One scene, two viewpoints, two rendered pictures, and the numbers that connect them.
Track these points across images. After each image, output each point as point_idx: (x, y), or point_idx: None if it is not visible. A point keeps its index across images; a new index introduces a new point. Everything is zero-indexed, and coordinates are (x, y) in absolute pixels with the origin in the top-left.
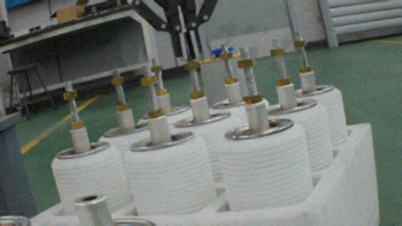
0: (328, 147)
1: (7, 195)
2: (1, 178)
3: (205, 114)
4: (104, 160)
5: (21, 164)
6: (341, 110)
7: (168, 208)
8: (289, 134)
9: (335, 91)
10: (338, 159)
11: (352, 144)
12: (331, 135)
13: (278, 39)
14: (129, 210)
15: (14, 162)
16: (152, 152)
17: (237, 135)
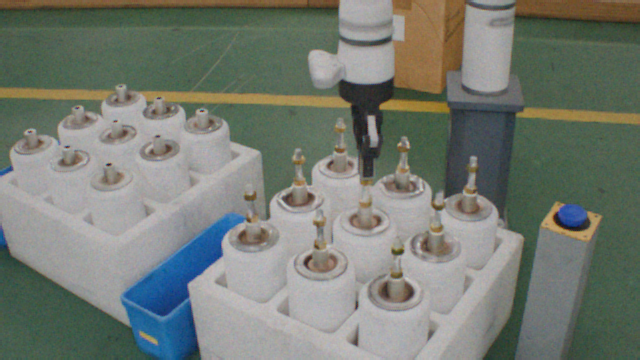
0: (298, 310)
1: (450, 154)
2: (451, 139)
3: (358, 218)
4: (317, 180)
5: (493, 145)
6: (371, 327)
7: None
8: (226, 247)
9: (374, 309)
10: (293, 323)
11: (330, 344)
12: (359, 329)
13: (317, 213)
14: None
15: (473, 138)
16: (276, 195)
17: (243, 224)
